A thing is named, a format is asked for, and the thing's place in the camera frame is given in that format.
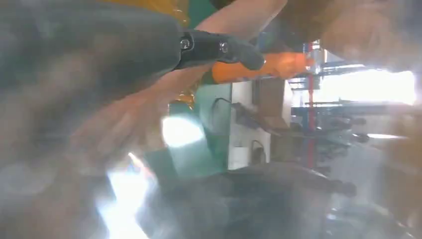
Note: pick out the brown cardboard box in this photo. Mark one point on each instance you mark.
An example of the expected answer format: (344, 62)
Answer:
(270, 102)

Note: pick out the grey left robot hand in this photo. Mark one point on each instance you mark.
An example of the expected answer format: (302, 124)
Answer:
(82, 49)

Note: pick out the person's hand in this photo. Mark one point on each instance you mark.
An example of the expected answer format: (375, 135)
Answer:
(125, 128)

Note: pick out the green table mat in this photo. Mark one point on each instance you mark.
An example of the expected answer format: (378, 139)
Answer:
(217, 145)

